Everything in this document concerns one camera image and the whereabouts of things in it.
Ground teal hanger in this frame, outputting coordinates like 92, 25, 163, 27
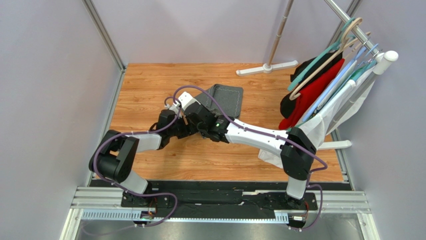
287, 17, 362, 98

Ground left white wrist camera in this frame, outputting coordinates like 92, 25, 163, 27
164, 103, 181, 116

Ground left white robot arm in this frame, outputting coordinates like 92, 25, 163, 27
88, 110, 198, 203

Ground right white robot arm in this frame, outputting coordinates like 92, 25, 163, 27
183, 101, 317, 207

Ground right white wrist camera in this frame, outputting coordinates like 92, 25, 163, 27
178, 91, 200, 111

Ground light blue hanger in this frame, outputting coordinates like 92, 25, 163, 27
296, 46, 376, 125

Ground red garment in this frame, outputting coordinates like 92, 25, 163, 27
278, 57, 345, 130

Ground grey felt napkin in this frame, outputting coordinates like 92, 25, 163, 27
194, 84, 244, 119

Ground black garment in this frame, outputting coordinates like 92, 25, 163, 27
280, 52, 343, 119

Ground white clothes rack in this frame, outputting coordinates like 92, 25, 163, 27
235, 0, 399, 150

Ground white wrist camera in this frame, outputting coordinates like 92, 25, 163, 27
164, 103, 181, 116
178, 91, 200, 111

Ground white garment with green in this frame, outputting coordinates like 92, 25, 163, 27
258, 59, 377, 169

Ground wooden hanger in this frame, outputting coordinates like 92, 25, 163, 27
288, 17, 363, 100

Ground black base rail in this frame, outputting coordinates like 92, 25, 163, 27
121, 180, 319, 219

